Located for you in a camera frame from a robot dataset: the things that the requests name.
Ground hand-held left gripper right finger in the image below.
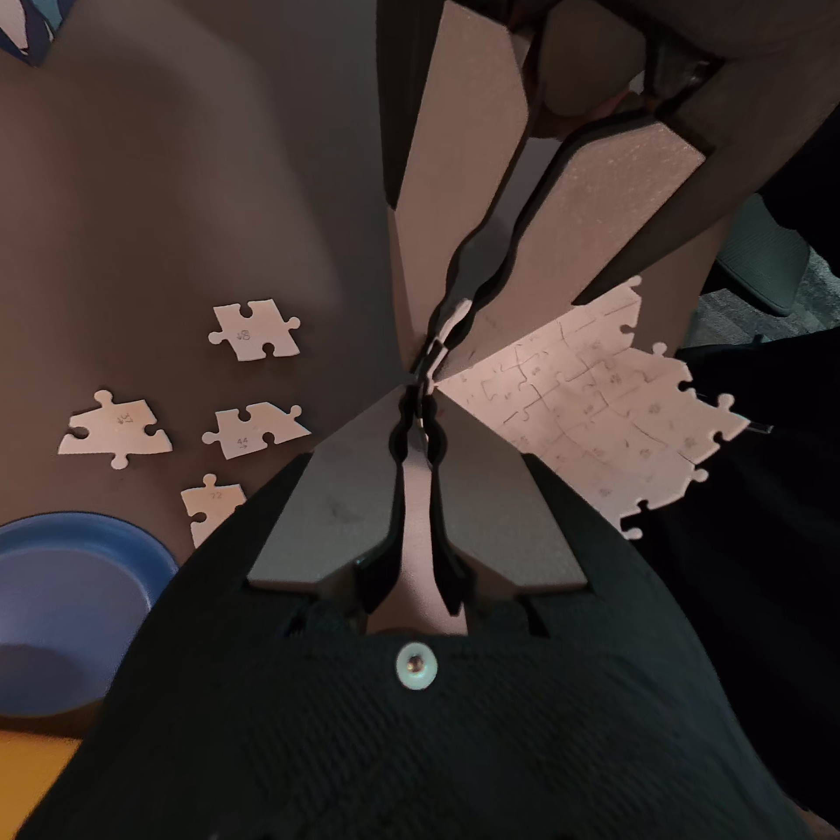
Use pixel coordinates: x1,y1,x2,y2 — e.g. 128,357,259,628
423,384,588,619

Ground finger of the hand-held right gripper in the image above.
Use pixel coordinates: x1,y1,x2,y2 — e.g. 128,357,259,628
391,0,532,371
430,110,708,380

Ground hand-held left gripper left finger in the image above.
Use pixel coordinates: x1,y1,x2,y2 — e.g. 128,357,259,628
247,382,421,616

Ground partly built puzzle ball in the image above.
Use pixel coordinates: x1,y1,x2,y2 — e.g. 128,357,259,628
433,276,752,540

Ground white puzzle piece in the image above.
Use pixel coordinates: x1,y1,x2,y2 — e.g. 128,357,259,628
58,390,173,471
208,298,303,362
201,402,312,462
180,474,249,549
430,298,475,368

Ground grey office chair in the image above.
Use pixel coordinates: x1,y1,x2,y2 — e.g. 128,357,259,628
714,193,815,317

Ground blue plastic bowl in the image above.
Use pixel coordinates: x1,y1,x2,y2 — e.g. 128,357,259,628
0,512,179,719

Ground person's dark clothing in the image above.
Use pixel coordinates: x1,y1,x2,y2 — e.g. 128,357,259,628
630,315,840,815

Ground yellow board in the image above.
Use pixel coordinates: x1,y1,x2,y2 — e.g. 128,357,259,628
0,725,83,840

